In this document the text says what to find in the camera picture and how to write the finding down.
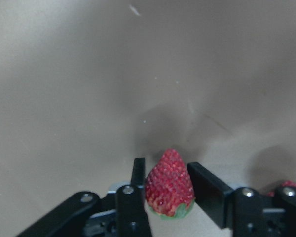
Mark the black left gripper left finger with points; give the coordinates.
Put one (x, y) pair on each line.
(131, 217)

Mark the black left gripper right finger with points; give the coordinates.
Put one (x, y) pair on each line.
(240, 210)

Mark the red strawberry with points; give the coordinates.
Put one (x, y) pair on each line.
(169, 190)
(287, 183)

